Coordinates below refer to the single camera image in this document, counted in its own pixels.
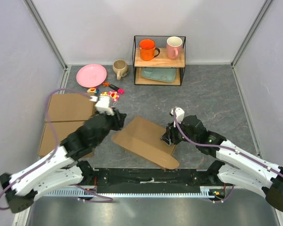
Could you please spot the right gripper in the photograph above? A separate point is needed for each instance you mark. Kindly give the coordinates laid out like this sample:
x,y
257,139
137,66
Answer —
x,y
170,133

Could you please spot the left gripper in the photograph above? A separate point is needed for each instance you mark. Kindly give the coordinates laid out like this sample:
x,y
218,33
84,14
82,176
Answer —
x,y
118,118

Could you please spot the brown cardboard box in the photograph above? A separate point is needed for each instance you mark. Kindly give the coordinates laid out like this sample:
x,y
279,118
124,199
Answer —
x,y
142,137

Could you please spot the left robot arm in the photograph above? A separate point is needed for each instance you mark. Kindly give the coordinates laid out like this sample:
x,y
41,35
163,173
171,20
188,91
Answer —
x,y
22,189

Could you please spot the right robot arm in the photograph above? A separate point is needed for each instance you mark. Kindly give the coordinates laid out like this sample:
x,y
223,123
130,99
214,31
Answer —
x,y
233,165

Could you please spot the folded flat cardboard box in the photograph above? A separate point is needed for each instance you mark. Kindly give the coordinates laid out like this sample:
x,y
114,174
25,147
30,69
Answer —
x,y
67,113

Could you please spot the pink petal smiley toy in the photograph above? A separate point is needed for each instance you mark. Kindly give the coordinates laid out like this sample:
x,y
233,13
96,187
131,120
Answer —
x,y
114,95

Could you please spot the sunflower toy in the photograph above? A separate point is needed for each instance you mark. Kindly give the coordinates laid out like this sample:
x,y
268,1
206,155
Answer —
x,y
104,94

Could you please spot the pink highlighter marker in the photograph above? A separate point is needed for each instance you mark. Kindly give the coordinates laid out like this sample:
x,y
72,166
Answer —
x,y
117,89

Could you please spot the small orange flower toy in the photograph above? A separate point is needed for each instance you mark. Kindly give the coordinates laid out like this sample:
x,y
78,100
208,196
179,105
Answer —
x,y
106,84

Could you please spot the yellow red smiley toy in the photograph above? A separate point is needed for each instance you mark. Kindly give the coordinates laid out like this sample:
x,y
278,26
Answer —
x,y
94,90

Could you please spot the pink plastic plate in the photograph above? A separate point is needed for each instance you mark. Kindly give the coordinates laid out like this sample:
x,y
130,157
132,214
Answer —
x,y
91,75

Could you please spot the beige ceramic mug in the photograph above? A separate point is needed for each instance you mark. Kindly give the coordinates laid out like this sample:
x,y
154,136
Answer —
x,y
120,68

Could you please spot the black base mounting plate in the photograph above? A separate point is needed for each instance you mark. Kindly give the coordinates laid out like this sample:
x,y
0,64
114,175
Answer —
x,y
110,176

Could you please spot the green ceramic tray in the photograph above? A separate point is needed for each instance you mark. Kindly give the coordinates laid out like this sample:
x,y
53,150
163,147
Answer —
x,y
159,74

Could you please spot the orange enamel mug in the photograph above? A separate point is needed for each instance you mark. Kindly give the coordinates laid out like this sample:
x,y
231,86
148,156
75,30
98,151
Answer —
x,y
148,49

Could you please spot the pink ceramic mug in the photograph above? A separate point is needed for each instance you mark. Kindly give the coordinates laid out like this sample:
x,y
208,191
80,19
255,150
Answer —
x,y
173,47

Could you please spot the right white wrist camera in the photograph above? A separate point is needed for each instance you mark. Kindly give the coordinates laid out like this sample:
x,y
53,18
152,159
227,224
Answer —
x,y
179,115

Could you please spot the grey slotted cable duct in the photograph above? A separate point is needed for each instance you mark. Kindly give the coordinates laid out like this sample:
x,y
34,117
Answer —
x,y
204,192

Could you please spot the black wire shelf rack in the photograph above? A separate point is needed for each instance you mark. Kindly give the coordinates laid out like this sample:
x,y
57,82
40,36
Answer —
x,y
161,61

